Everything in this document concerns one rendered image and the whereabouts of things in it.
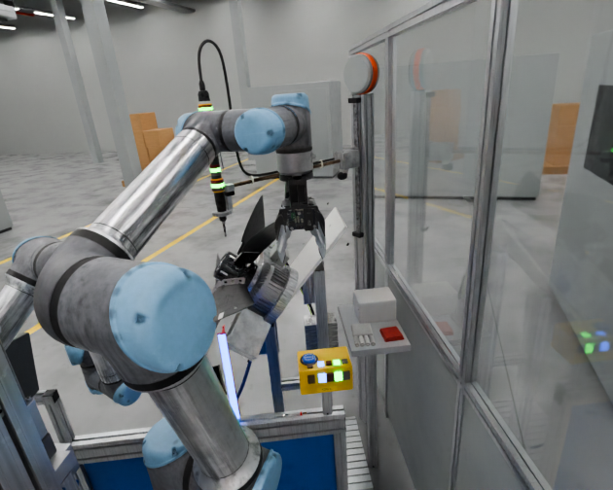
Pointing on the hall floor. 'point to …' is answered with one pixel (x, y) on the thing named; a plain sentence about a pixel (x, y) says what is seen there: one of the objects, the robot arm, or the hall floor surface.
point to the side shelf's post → (372, 410)
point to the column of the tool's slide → (364, 265)
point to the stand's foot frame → (358, 471)
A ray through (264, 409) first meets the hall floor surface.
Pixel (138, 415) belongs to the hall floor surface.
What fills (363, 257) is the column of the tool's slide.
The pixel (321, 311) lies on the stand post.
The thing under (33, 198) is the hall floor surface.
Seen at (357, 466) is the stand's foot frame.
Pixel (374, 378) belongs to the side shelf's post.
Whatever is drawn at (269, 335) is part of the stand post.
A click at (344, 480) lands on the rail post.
